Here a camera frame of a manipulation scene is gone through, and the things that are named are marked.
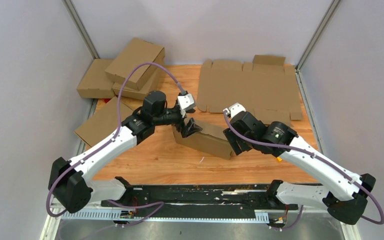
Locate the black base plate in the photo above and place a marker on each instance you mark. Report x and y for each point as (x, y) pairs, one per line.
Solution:
(205, 201)

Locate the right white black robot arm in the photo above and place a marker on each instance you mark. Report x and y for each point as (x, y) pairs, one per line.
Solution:
(345, 195)

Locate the cardboard box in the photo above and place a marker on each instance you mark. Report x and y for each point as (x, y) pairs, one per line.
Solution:
(102, 123)
(95, 83)
(150, 85)
(210, 140)
(137, 51)

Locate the right aluminium corner post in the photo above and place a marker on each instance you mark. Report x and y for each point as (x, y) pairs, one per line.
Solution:
(331, 10)

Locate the aluminium slotted rail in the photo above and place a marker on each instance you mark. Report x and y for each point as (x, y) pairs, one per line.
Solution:
(118, 214)

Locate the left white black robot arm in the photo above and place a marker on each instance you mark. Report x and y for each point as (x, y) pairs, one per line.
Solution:
(71, 181)

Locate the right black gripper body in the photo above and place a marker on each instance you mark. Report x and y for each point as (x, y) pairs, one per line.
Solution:
(248, 145)

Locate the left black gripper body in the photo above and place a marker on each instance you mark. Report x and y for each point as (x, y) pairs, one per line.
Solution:
(180, 123)

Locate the left aluminium corner post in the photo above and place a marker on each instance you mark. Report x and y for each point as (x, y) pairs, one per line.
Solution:
(71, 9)

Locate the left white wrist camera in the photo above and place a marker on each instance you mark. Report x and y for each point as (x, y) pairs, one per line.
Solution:
(187, 103)

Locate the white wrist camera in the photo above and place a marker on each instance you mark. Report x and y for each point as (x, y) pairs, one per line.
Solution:
(234, 110)
(187, 103)

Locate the aluminium corner post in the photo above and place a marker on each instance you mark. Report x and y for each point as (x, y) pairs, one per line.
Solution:
(71, 9)
(331, 10)

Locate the flat cardboard sheet underneath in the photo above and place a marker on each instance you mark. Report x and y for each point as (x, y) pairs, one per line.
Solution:
(267, 87)

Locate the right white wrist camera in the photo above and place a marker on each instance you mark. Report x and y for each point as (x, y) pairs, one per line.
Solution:
(234, 110)

